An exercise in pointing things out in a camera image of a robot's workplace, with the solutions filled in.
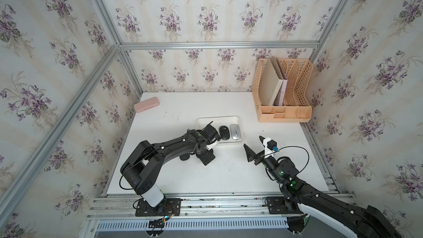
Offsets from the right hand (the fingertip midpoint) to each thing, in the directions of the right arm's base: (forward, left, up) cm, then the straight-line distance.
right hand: (255, 141), depth 77 cm
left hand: (-1, +24, -14) cm, 28 cm away
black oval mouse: (+13, +14, -14) cm, 23 cm away
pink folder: (+30, -20, -1) cm, 36 cm away
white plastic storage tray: (+18, +10, -16) cm, 26 cm away
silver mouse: (+14, +7, -14) cm, 21 cm away
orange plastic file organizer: (+29, -31, -9) cm, 44 cm away
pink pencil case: (+35, +67, -14) cm, 77 cm away
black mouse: (-2, +36, -15) cm, 39 cm away
